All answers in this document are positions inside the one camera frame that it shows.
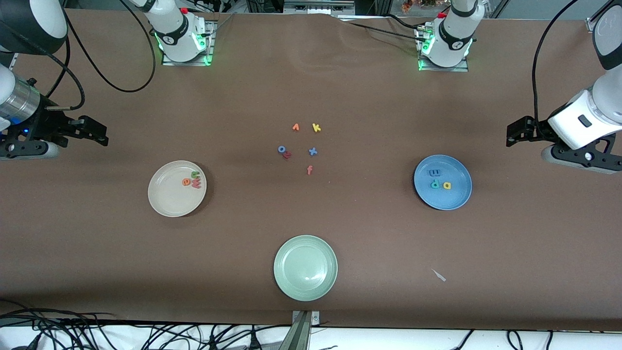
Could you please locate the beige brown plate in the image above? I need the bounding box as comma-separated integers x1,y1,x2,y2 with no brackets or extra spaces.
148,160,207,217

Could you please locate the blue plate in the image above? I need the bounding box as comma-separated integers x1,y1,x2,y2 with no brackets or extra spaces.
414,155,473,211

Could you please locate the brown table cover sheet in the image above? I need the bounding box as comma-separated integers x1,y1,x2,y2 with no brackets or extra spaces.
0,9,622,332

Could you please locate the orange background object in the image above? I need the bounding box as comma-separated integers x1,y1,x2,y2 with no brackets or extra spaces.
401,0,438,13

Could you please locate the black background stand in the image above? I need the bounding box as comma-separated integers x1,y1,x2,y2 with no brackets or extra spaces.
247,0,285,14

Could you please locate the silver metal plate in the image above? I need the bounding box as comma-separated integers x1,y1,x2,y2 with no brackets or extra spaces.
283,0,356,11

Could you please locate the light green plate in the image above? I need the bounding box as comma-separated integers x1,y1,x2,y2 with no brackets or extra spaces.
273,235,339,302

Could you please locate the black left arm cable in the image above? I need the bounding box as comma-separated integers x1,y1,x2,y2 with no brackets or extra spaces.
532,0,580,128

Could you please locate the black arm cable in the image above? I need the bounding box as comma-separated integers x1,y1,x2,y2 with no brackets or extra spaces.
0,0,157,111
532,0,580,128

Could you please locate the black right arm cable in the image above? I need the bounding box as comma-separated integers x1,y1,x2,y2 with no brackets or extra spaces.
0,0,157,111

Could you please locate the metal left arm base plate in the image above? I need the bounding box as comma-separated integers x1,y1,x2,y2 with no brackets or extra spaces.
417,24,469,72

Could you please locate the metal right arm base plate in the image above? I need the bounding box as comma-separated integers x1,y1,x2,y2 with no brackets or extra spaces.
162,19,217,67

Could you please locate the black base cable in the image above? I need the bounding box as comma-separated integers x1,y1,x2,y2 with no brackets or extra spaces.
345,21,423,43
384,13,432,32

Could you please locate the black floor cable tangle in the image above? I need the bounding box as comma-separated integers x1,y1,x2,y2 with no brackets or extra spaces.
0,297,292,350

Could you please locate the metal table edge bracket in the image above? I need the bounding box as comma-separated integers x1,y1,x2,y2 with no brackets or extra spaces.
291,310,321,350

